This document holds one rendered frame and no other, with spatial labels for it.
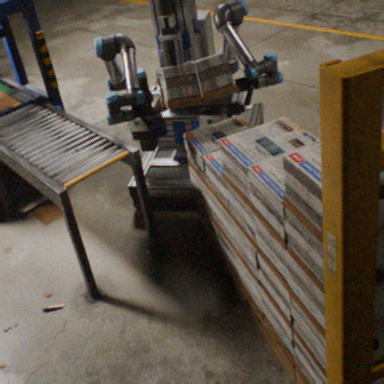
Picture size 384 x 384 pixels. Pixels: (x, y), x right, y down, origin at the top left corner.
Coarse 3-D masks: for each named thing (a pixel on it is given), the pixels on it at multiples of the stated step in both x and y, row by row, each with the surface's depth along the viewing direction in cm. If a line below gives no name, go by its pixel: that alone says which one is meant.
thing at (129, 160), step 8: (40, 104) 386; (48, 104) 382; (56, 112) 367; (64, 112) 365; (72, 120) 351; (80, 120) 348; (88, 128) 335; (96, 128) 333; (104, 136) 322; (112, 136) 320; (120, 144) 309; (128, 144) 307; (136, 152) 299; (120, 160) 316; (128, 160) 307; (136, 160) 301; (136, 168) 303
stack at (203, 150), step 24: (240, 120) 302; (192, 144) 289; (216, 144) 283; (216, 168) 262; (216, 192) 272; (216, 216) 288; (240, 216) 246; (216, 240) 303; (240, 240) 255; (264, 240) 224; (240, 264) 270; (264, 264) 232; (288, 264) 206; (240, 288) 284; (264, 312) 256; (288, 312) 220; (264, 336) 268; (288, 336) 230; (288, 360) 240
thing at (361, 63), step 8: (360, 56) 103; (368, 56) 102; (376, 56) 102; (336, 64) 102; (344, 64) 101; (352, 64) 100; (360, 64) 100; (368, 64) 99; (376, 64) 99; (344, 72) 98; (352, 72) 98
